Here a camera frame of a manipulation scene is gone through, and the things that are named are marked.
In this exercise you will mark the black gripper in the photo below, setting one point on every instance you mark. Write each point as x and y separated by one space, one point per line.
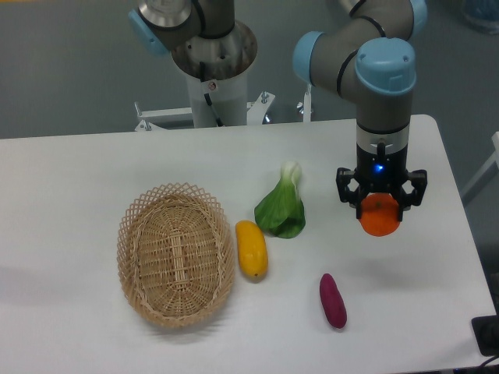
381 167

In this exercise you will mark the orange fruit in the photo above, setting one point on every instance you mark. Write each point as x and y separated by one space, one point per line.
379 215

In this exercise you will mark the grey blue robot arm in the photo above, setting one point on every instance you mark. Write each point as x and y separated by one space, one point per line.
369 62

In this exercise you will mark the green bok choy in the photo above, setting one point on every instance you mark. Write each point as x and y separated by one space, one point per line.
281 212

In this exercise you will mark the purple sweet potato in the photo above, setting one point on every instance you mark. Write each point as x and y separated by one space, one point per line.
332 302

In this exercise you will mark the yellow mango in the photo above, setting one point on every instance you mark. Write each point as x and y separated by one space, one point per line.
252 250

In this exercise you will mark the black device at table edge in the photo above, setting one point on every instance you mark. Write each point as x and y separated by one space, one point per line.
485 329

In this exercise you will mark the blue object top right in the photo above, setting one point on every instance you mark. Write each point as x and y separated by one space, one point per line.
482 15

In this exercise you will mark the woven wicker basket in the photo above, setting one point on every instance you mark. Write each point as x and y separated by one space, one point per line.
175 255

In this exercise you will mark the white frame at right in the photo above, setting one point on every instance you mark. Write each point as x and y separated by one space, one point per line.
486 172

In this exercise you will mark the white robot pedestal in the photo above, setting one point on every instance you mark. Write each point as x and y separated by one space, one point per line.
216 73

